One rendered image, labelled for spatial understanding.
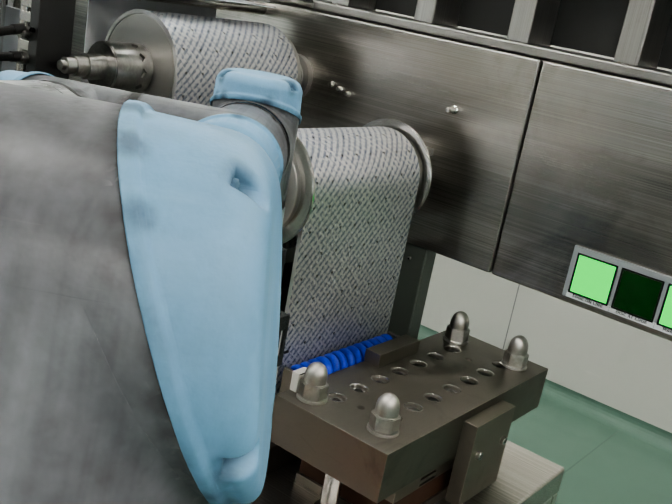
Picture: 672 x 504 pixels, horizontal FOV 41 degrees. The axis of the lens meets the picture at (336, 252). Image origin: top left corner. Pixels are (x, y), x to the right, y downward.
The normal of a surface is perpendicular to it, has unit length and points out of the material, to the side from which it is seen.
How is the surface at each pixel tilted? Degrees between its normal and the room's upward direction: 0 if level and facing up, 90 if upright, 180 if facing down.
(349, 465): 90
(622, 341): 90
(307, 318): 90
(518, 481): 0
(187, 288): 62
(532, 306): 90
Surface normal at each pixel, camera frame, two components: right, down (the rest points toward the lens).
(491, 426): 0.77, 0.31
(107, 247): 0.06, -0.28
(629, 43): -0.61, 0.12
